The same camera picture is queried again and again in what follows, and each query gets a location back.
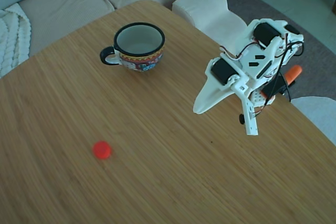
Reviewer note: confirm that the white fabric chair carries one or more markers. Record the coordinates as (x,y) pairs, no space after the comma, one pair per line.
(320,116)
(207,11)

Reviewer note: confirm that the grey rug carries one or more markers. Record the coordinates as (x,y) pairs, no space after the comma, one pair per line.
(262,6)

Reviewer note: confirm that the orange and black clamp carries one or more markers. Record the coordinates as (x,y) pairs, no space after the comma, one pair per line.
(294,73)

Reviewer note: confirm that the beige sofa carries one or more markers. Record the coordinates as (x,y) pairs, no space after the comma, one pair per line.
(78,3)

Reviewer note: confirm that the patterned enamel cup black rim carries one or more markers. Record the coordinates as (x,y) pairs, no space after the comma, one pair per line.
(141,61)

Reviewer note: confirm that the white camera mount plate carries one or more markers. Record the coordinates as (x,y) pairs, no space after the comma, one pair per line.
(249,119)

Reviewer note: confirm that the white knitted blanket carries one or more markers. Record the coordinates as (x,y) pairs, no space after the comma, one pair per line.
(13,37)

